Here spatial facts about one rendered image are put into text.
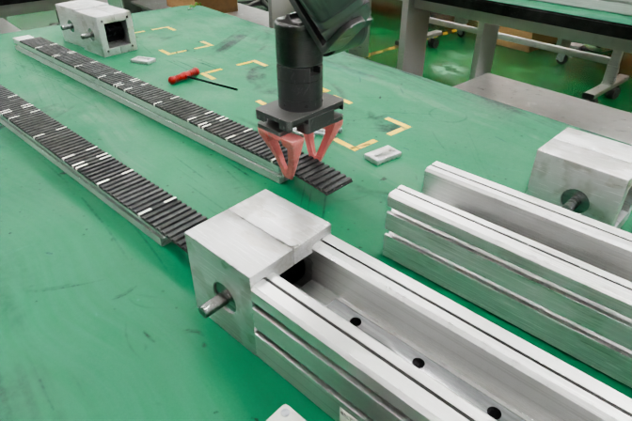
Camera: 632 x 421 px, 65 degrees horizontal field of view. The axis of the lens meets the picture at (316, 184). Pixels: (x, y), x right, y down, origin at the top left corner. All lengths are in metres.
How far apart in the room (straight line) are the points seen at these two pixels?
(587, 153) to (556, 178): 0.04
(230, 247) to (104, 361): 0.15
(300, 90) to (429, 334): 0.33
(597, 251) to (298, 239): 0.28
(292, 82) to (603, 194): 0.37
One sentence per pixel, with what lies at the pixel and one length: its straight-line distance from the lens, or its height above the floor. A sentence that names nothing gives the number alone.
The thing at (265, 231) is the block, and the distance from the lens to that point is 0.45.
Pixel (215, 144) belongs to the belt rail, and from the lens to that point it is 0.80.
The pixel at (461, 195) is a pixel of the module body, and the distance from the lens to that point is 0.57.
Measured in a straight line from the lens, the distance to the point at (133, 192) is 0.65.
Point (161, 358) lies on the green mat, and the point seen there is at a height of 0.78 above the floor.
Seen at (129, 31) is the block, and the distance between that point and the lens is 1.35.
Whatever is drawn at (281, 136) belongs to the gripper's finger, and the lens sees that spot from 0.61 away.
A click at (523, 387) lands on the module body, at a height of 0.85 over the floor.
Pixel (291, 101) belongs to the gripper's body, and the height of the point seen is 0.91.
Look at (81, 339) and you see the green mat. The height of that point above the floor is 0.78.
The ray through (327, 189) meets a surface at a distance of 0.63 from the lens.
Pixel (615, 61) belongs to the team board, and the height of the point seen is 0.26.
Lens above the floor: 1.14
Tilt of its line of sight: 32 degrees down
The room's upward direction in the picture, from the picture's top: straight up
